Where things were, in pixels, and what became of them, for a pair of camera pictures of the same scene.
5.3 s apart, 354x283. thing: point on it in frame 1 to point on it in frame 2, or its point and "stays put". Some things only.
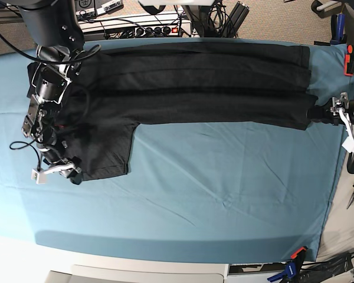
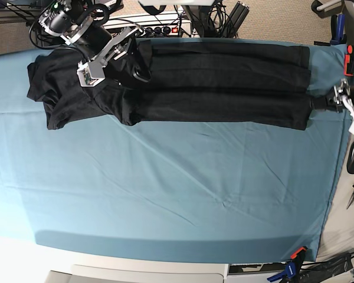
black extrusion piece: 235,20 stays put
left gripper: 56,150 to 119,46
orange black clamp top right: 351,60 stays put
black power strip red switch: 153,32 stays put
